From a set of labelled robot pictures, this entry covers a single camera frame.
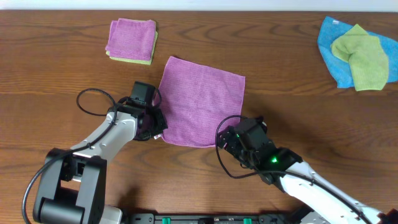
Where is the purple microfiber cloth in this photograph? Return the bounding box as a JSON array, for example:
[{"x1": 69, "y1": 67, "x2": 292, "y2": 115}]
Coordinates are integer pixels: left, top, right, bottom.
[{"x1": 159, "y1": 56, "x2": 245, "y2": 147}]

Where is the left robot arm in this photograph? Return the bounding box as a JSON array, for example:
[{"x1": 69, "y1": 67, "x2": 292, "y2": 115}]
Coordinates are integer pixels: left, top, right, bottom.
[{"x1": 32, "y1": 100, "x2": 167, "y2": 224}]

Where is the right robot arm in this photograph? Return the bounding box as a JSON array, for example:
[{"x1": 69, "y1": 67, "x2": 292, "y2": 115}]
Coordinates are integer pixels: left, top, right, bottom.
[{"x1": 215, "y1": 115, "x2": 397, "y2": 223}]

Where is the folded green cloth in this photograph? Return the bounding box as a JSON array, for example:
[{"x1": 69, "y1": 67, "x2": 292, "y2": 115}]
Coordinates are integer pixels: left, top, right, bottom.
[{"x1": 105, "y1": 21, "x2": 159, "y2": 66}]

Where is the folded purple cloth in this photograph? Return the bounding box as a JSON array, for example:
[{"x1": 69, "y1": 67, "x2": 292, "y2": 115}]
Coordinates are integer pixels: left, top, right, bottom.
[{"x1": 104, "y1": 17, "x2": 157, "y2": 62}]

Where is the blue microfiber cloth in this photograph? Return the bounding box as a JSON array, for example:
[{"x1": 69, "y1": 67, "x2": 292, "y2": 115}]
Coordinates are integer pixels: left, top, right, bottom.
[{"x1": 317, "y1": 16, "x2": 397, "y2": 88}]

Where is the green microfiber cloth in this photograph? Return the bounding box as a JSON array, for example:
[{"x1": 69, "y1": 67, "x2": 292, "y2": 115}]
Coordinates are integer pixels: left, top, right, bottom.
[{"x1": 331, "y1": 24, "x2": 389, "y2": 91}]

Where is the left black cable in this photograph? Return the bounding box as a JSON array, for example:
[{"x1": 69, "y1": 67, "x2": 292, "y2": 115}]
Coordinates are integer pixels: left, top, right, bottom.
[{"x1": 21, "y1": 88, "x2": 162, "y2": 224}]

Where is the black cable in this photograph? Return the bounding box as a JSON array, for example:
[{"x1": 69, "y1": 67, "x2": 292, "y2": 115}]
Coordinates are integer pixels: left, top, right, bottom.
[
  {"x1": 21, "y1": 88, "x2": 162, "y2": 224},
  {"x1": 214, "y1": 114, "x2": 374, "y2": 224}
]

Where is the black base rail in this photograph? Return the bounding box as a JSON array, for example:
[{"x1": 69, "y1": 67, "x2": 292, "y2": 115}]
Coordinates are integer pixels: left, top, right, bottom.
[{"x1": 121, "y1": 213, "x2": 301, "y2": 224}]

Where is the right black cable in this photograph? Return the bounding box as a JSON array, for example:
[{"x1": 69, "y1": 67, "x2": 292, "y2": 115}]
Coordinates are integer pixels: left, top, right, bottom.
[{"x1": 214, "y1": 114, "x2": 374, "y2": 224}]

